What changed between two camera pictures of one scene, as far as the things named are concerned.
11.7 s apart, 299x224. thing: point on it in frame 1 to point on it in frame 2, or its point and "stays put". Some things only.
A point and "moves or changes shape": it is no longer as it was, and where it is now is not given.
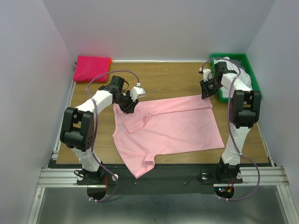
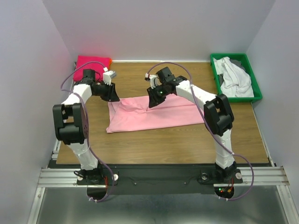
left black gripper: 130,108 to 112,95
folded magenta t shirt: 88,67 stays put
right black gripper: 205,92 to 153,100
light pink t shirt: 167,126 moves or changes shape
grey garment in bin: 238,63 stays put
